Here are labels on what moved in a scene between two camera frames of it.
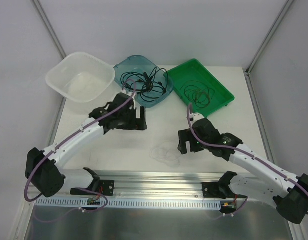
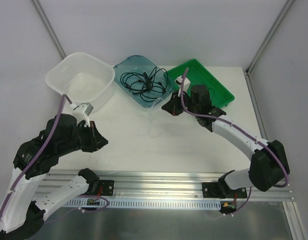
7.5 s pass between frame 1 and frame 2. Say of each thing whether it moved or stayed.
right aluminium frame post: stayed
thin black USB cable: stayed
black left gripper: moved
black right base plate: stayed
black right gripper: moved
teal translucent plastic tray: stayed
